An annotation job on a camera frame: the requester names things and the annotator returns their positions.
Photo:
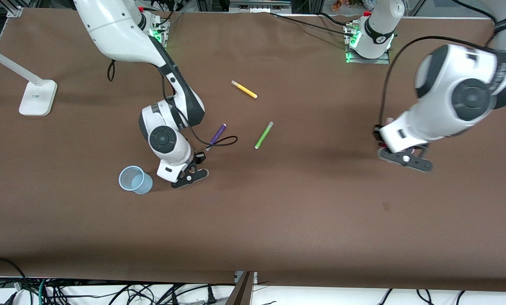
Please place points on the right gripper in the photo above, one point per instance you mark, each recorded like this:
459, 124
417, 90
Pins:
199, 157

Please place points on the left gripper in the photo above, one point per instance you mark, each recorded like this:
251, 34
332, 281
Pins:
377, 134

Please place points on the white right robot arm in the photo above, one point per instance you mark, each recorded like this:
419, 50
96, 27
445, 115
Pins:
117, 38

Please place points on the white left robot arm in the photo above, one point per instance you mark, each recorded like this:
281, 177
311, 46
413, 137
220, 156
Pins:
469, 97

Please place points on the purple marker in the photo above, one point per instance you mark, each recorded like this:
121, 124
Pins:
219, 132

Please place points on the blue plastic cup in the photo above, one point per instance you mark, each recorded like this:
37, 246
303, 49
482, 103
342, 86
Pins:
143, 184

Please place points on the green marker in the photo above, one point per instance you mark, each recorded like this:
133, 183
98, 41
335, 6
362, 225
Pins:
264, 135

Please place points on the yellow marker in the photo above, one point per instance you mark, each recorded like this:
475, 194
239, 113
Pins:
244, 89

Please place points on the black power plug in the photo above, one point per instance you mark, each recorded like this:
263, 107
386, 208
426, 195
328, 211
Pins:
211, 295

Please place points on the grey box behind table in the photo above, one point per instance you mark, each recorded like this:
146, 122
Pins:
259, 5

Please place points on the white desk lamp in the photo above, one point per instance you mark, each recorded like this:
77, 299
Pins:
37, 99

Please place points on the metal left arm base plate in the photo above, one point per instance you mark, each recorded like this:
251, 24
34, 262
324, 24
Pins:
382, 60

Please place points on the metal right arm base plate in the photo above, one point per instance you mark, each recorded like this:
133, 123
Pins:
162, 36

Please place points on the table frame leg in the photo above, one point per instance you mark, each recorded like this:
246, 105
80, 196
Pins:
242, 292

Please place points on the aluminium frame bracket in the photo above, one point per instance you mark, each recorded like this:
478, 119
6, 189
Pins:
15, 9

